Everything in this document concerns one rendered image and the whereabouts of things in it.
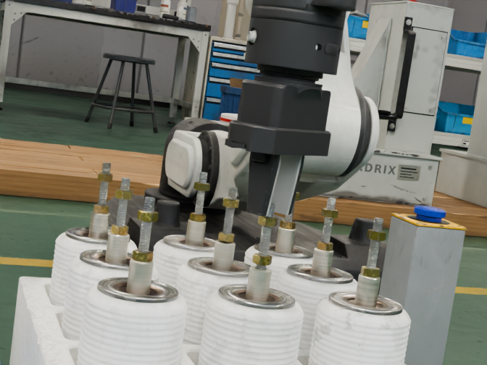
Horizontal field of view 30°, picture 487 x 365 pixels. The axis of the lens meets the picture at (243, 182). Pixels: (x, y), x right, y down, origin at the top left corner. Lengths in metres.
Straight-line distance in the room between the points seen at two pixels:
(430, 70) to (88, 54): 6.30
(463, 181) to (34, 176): 1.81
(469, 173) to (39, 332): 3.00
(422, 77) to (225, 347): 2.57
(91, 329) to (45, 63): 8.48
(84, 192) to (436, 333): 1.85
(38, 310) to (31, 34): 8.29
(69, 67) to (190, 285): 8.37
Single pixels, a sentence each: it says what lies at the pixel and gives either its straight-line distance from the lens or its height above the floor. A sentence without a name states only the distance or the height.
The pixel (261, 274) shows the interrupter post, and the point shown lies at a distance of 0.88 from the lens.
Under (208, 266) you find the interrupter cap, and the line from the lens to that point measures 1.00.
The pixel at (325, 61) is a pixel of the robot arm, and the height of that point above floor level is 0.49.
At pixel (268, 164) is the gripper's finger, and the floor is 0.38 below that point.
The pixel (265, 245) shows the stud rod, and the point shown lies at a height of 0.30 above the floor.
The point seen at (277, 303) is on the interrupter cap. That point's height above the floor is 0.25.
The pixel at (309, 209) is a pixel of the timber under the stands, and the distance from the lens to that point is 3.08.
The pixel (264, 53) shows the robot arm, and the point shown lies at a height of 0.49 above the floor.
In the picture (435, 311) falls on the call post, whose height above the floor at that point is 0.21.
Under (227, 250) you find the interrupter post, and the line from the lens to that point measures 0.99.
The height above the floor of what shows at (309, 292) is 0.24.
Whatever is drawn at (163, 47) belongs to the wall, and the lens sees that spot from 9.47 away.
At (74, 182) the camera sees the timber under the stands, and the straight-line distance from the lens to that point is 2.86.
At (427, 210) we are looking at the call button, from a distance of 1.16.
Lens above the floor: 0.46
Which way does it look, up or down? 7 degrees down
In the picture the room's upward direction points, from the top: 8 degrees clockwise
